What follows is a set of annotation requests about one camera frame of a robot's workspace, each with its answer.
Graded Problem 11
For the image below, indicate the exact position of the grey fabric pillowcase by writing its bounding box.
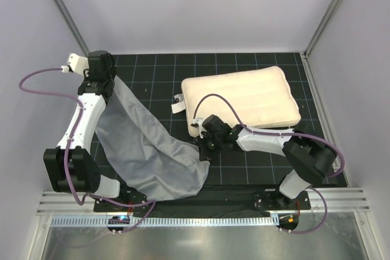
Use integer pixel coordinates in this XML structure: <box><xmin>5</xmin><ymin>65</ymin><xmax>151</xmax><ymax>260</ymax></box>
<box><xmin>95</xmin><ymin>77</ymin><xmax>210</xmax><ymax>202</ymax></box>

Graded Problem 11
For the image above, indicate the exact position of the cream white pillow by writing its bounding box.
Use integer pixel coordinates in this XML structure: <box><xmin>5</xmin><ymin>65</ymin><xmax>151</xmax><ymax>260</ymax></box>
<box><xmin>181</xmin><ymin>66</ymin><xmax>301</xmax><ymax>128</ymax></box>

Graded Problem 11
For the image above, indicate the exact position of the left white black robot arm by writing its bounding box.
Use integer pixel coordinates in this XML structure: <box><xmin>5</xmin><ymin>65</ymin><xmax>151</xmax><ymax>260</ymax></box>
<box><xmin>43</xmin><ymin>51</ymin><xmax>129</xmax><ymax>212</ymax></box>

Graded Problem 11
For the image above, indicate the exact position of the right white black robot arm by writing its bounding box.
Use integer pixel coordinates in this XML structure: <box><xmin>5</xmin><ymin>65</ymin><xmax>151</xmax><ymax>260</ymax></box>
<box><xmin>191</xmin><ymin>115</ymin><xmax>337</xmax><ymax>209</ymax></box>

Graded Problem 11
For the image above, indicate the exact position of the white pillow label tag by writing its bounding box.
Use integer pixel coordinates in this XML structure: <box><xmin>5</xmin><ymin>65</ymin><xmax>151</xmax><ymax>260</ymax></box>
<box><xmin>171</xmin><ymin>93</ymin><xmax>186</xmax><ymax>114</ymax></box>

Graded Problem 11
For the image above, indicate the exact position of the black gridded cutting mat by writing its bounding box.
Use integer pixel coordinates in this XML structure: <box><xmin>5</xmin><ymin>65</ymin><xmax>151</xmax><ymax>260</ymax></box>
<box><xmin>115</xmin><ymin>52</ymin><xmax>324</xmax><ymax>185</ymax></box>

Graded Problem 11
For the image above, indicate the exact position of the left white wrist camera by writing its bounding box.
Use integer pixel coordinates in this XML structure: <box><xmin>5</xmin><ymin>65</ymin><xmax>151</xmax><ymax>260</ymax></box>
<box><xmin>66</xmin><ymin>53</ymin><xmax>89</xmax><ymax>76</ymax></box>

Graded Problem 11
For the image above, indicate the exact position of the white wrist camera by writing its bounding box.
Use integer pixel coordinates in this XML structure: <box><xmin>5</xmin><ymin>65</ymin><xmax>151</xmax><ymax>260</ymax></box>
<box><xmin>66</xmin><ymin>53</ymin><xmax>89</xmax><ymax>76</ymax></box>
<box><xmin>190</xmin><ymin>118</ymin><xmax>207</xmax><ymax>139</ymax></box>

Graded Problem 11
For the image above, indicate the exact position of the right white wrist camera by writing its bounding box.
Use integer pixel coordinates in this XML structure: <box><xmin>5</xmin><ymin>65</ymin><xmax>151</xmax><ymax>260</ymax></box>
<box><xmin>190</xmin><ymin>118</ymin><xmax>207</xmax><ymax>139</ymax></box>

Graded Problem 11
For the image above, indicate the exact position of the slotted grey cable duct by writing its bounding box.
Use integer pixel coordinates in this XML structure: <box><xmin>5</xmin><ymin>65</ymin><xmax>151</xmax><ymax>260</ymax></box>
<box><xmin>51</xmin><ymin>214</ymin><xmax>279</xmax><ymax>228</ymax></box>

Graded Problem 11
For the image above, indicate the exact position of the left aluminium frame post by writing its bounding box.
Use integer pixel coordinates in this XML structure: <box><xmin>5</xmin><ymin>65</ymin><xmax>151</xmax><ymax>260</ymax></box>
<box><xmin>52</xmin><ymin>0</ymin><xmax>90</xmax><ymax>57</ymax></box>

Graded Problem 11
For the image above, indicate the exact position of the aluminium frame post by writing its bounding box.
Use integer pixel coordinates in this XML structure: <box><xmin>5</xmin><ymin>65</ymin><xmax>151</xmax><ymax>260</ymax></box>
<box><xmin>303</xmin><ymin>0</ymin><xmax>343</xmax><ymax>60</ymax></box>
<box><xmin>52</xmin><ymin>0</ymin><xmax>90</xmax><ymax>57</ymax></box>

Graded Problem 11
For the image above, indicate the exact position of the aluminium front rail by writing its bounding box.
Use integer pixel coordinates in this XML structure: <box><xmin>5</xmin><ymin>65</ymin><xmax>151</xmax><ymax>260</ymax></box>
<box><xmin>36</xmin><ymin>188</ymin><xmax>370</xmax><ymax>216</ymax></box>

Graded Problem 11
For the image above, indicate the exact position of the right aluminium frame post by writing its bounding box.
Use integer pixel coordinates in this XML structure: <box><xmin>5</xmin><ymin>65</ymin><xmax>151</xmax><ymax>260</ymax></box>
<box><xmin>303</xmin><ymin>0</ymin><xmax>343</xmax><ymax>60</ymax></box>

